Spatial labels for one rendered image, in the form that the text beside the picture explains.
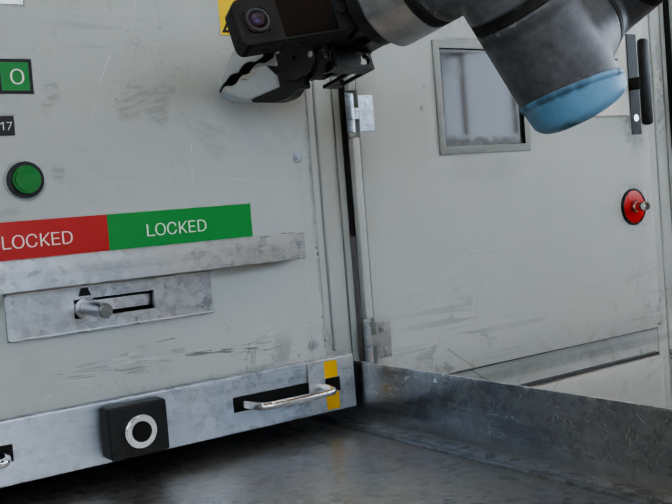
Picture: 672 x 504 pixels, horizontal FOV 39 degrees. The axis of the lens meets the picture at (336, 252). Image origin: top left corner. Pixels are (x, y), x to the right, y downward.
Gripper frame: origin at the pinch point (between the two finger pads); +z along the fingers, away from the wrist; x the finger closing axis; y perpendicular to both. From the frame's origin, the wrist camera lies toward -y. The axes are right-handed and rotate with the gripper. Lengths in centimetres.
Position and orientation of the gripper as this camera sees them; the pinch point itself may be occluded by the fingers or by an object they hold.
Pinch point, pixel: (223, 87)
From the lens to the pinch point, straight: 100.9
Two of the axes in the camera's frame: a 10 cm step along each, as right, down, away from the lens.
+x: -2.7, -9.5, 1.1
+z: -7.2, 2.8, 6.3
